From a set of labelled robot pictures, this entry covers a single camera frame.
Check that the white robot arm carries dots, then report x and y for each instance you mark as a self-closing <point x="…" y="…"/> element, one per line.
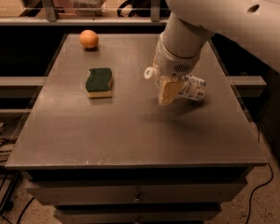
<point x="252" y="24"/>

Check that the green and yellow sponge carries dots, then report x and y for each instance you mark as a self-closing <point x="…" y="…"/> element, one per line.
<point x="99" y="83"/>

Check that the orange fruit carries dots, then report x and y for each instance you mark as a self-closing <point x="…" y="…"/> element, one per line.
<point x="89" y="39"/>

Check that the clear plastic container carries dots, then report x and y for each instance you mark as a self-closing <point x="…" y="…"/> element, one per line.
<point x="88" y="7"/>

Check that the metal railing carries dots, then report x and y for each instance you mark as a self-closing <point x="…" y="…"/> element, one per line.
<point x="64" y="13"/>

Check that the grey drawer cabinet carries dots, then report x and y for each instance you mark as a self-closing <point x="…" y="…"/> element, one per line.
<point x="127" y="159"/>

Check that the clear blue-labelled plastic bottle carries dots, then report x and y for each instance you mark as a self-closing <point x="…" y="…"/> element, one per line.
<point x="194" y="88"/>

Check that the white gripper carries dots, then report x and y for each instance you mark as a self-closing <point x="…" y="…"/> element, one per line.
<point x="174" y="64"/>

